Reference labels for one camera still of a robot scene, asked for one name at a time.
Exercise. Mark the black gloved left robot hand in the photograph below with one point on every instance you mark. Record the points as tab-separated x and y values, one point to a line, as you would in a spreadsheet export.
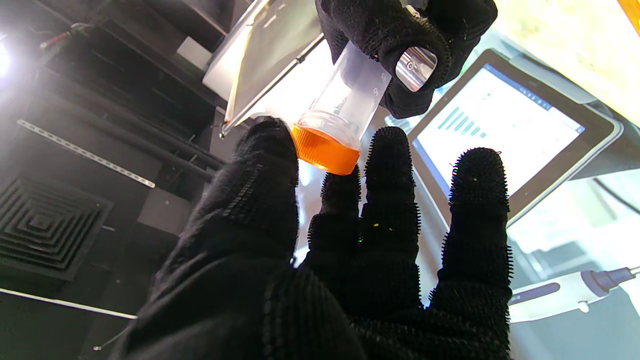
260	280

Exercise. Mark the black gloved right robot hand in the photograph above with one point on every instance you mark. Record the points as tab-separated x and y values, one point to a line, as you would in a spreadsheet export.
370	25

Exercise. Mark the clear plastic centrifuge tube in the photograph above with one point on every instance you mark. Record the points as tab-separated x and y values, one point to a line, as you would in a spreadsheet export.
350	95

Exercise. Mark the orange plastic test tube rack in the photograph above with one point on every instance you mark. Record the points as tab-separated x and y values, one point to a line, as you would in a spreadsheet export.
631	12

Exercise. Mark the printed laboratory backdrop poster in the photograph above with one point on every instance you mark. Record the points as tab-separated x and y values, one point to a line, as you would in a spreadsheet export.
550	150

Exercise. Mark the black square vent grille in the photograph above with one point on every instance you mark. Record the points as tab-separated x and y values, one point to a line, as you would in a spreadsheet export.
45	225

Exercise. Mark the bright studio lamp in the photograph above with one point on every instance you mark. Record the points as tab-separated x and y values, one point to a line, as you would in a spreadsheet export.
2	57

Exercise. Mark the printed side panel on frame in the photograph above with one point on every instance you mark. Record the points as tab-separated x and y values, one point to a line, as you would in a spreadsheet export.
260	55

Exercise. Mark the perforated metal rail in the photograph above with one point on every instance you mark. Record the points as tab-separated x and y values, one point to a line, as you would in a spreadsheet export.
85	152

